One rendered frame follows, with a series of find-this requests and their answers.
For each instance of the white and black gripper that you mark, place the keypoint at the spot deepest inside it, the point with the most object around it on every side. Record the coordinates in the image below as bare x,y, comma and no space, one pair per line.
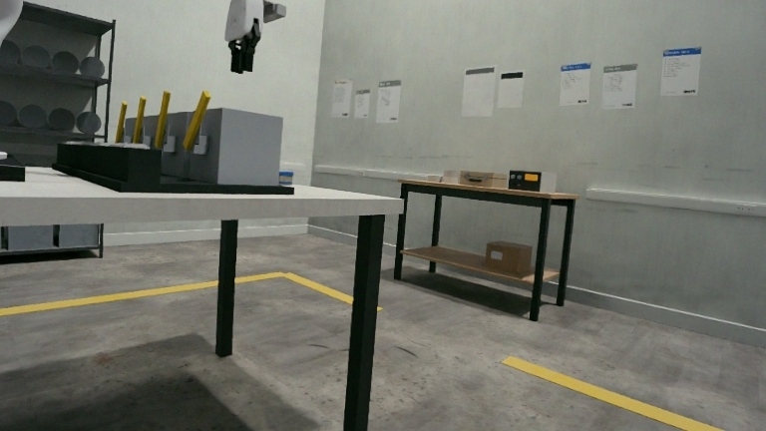
241,20

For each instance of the small round tin with blue rim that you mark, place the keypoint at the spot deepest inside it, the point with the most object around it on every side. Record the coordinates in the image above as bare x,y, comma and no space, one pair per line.
285,178

